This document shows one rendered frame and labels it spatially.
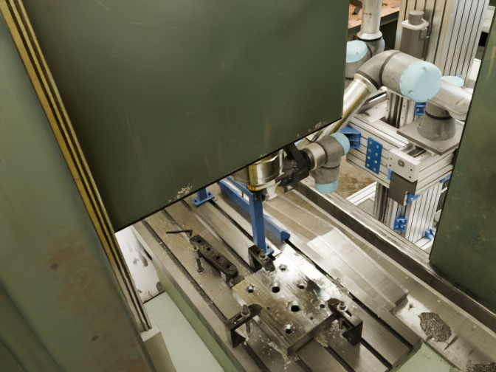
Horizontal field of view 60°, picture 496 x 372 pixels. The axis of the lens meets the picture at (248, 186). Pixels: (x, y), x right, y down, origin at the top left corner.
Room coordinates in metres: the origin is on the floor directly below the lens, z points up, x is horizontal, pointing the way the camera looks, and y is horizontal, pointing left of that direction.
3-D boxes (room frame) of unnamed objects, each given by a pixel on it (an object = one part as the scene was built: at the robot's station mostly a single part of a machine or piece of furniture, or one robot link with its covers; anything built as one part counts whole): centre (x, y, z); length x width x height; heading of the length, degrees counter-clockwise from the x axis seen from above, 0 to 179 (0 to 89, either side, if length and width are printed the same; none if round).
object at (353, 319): (0.78, -0.25, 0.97); 0.13 x 0.03 x 0.15; 32
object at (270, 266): (1.04, -0.02, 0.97); 0.13 x 0.03 x 0.15; 32
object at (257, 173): (0.93, -0.02, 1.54); 0.16 x 0.16 x 0.12
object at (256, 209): (1.15, -0.02, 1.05); 0.10 x 0.05 x 0.30; 122
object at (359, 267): (1.31, -0.26, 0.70); 0.90 x 0.30 x 0.16; 32
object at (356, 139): (1.76, -0.51, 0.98); 0.09 x 0.09 x 0.09; 30
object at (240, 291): (0.87, -0.08, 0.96); 0.29 x 0.23 x 0.05; 32
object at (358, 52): (1.91, -0.56, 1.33); 0.13 x 0.12 x 0.14; 134
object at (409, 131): (1.49, -0.82, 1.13); 0.36 x 0.22 x 0.06; 120
